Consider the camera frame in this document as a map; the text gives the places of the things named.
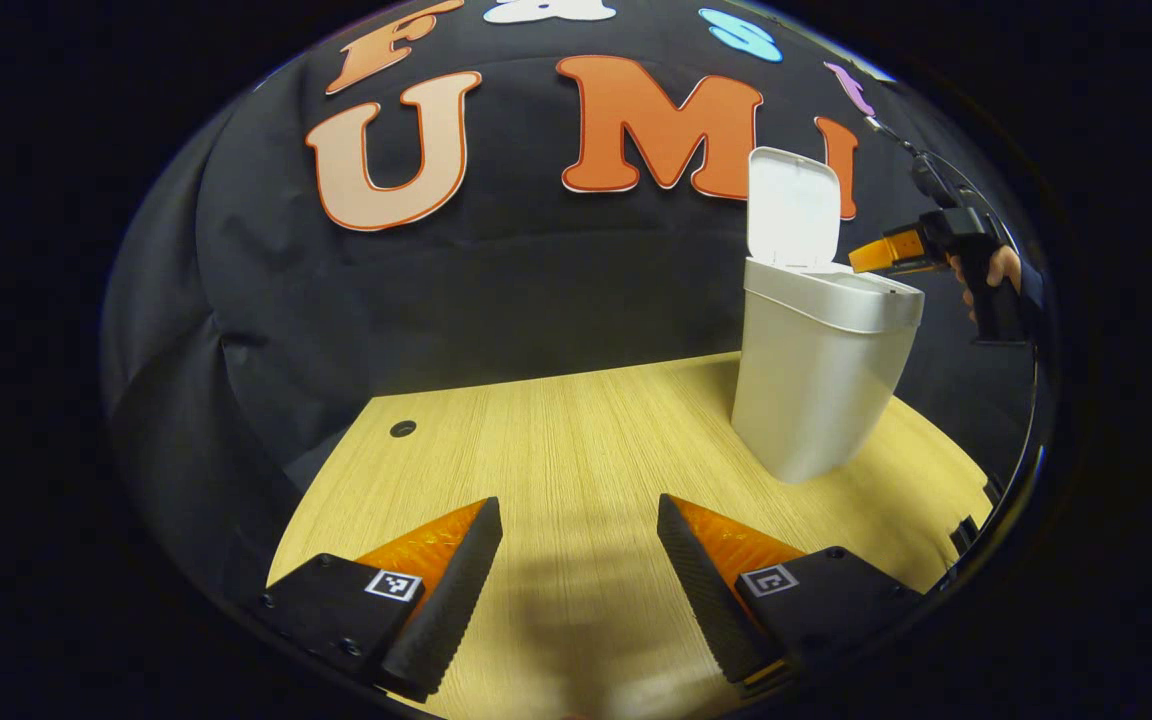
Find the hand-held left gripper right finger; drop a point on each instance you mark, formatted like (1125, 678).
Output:
(701, 600)

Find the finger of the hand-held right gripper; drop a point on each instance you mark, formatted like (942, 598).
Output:
(886, 252)

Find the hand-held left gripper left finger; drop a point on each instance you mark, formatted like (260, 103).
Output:
(456, 600)

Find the white desktop garbage bin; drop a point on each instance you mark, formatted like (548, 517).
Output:
(816, 380)

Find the wooden desktop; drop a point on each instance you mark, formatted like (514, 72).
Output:
(576, 440)

